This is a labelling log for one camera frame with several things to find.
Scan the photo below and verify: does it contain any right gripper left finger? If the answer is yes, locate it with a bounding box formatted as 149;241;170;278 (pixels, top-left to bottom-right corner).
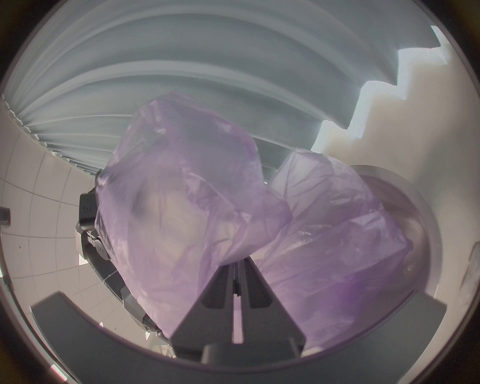
170;262;238;350

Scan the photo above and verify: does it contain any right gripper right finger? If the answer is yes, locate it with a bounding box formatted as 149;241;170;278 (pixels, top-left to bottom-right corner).
243;258;307;350

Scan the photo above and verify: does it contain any purple plastic bag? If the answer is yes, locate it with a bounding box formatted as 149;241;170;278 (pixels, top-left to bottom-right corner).
94;92;413;349

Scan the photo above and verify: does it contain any white trash bin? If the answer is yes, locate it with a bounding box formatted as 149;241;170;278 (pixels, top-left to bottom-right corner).
349;165;440;301

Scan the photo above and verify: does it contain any white curtain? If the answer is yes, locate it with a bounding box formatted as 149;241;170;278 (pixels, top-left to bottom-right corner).
0;0;451;188

